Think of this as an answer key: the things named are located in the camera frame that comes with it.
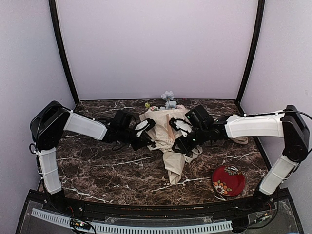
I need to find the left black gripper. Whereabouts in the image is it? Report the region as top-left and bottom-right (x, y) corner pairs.
(118, 128), (153, 151)

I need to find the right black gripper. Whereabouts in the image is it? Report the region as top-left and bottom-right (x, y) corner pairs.
(172, 126), (209, 154)

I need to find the beige wrapping paper sheet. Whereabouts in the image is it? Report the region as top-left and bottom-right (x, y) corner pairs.
(139, 109), (198, 185)

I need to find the white printed ribbon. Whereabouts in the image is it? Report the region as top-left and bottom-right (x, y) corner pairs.
(147, 136), (249, 163)

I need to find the pink fake rose stem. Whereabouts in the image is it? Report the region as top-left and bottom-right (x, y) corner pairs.
(176, 104), (186, 110)

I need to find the blue fake flower stem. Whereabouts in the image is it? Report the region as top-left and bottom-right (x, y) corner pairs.
(161, 91), (177, 110)

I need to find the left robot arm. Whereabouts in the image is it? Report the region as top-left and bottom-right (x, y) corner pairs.
(30, 100), (156, 213)

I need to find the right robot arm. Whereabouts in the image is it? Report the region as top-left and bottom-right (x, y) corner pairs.
(169, 105), (311, 212)

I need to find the red floral plate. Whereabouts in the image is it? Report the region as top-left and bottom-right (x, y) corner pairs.
(212, 165), (246, 197)

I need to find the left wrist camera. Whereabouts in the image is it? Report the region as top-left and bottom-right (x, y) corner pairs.
(135, 118), (156, 137)

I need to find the black front table rail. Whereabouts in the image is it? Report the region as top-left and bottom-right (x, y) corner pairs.
(29, 190), (291, 221)

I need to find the white slotted cable duct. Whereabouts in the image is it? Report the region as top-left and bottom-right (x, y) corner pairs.
(31, 208), (233, 234)

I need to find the left black frame post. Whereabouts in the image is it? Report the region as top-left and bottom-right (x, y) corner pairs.
(48, 0), (80, 105)

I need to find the black frame post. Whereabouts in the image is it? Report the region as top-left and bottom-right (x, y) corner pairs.
(235, 0), (265, 106)
(48, 0), (80, 105)

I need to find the right black frame post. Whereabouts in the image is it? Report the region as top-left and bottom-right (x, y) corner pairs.
(235, 0), (265, 106)

